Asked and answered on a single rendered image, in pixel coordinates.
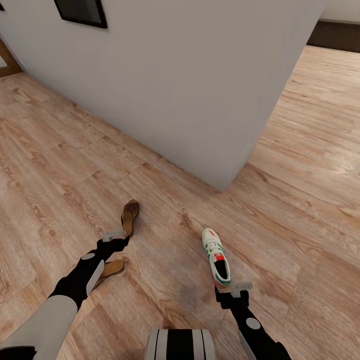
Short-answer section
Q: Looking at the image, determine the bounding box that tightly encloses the sandal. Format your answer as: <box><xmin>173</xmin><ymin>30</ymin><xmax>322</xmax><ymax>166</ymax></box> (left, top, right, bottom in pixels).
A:
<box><xmin>121</xmin><ymin>199</ymin><xmax>140</xmax><ymax>238</ymax></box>
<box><xmin>92</xmin><ymin>259</ymin><xmax>125</xmax><ymax>291</ymax></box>

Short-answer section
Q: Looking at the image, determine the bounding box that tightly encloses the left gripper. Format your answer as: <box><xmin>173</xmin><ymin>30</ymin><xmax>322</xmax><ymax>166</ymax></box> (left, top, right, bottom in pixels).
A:
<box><xmin>97</xmin><ymin>236</ymin><xmax>130</xmax><ymax>257</ymax></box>

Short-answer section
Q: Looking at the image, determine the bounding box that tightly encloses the gym shoe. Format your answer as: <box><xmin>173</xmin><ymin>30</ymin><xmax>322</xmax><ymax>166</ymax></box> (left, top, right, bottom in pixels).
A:
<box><xmin>202</xmin><ymin>228</ymin><xmax>231</xmax><ymax>288</ymax></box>

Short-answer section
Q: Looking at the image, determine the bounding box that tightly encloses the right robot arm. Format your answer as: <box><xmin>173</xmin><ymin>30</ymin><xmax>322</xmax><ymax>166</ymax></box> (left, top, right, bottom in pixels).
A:
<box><xmin>214</xmin><ymin>281</ymin><xmax>292</xmax><ymax>360</ymax></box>

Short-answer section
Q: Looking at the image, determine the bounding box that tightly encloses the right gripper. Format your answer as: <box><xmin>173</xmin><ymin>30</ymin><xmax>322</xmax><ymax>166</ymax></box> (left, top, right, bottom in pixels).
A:
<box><xmin>214</xmin><ymin>286</ymin><xmax>249</xmax><ymax>315</ymax></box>

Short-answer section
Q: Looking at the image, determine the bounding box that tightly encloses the robot trunk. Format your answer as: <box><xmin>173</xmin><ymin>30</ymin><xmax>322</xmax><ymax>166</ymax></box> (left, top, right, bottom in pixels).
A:
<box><xmin>144</xmin><ymin>328</ymin><xmax>216</xmax><ymax>360</ymax></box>

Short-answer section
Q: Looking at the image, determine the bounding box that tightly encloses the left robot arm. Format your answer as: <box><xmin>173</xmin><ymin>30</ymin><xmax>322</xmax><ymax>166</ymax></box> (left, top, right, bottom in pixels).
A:
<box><xmin>0</xmin><ymin>230</ymin><xmax>130</xmax><ymax>360</ymax></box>

